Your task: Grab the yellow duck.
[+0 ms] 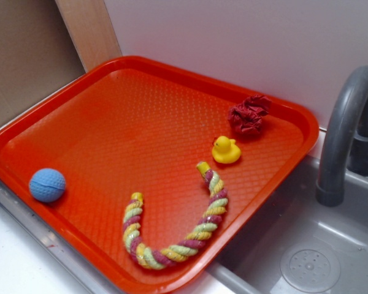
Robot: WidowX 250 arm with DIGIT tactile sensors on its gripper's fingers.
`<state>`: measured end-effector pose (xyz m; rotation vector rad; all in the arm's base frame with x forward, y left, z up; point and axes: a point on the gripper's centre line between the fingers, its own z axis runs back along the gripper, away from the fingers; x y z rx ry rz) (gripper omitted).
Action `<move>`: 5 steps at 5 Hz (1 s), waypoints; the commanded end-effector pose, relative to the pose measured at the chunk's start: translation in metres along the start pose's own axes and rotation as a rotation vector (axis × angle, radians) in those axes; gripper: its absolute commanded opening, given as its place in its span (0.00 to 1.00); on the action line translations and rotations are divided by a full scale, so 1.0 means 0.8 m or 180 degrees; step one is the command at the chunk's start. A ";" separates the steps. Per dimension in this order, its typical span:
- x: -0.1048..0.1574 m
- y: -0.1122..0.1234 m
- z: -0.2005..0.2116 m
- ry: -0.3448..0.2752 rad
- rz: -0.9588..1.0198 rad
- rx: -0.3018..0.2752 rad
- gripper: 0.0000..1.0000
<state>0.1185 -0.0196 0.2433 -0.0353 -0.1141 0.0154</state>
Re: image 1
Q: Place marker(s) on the grey plastic faucet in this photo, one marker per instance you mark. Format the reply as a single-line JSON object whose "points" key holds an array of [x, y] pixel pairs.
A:
{"points": [[345, 146]]}

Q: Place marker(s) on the brown cardboard panel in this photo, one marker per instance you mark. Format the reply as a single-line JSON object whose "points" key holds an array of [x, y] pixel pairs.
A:
{"points": [[37, 56]]}

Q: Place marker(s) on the light wooden post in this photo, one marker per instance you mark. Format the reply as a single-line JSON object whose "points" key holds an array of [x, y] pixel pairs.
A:
{"points": [[91, 31]]}

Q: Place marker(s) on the multicolour twisted rope toy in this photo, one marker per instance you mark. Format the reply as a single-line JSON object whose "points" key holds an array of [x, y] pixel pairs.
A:
{"points": [[174, 254]]}

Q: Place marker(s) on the grey plastic sink basin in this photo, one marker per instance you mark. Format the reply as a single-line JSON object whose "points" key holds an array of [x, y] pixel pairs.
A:
{"points": [[293, 244]]}

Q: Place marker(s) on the crumpled red paper ball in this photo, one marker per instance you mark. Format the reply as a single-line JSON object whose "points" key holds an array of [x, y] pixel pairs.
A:
{"points": [[246, 118]]}

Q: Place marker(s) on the orange plastic tray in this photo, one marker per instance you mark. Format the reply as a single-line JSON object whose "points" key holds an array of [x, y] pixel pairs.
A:
{"points": [[136, 125]]}

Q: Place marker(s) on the blue dimpled ball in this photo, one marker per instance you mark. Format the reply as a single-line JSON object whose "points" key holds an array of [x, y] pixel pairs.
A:
{"points": [[47, 185]]}

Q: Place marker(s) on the yellow rubber duck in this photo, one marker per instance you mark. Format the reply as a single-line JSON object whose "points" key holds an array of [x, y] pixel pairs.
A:
{"points": [[225, 150]]}

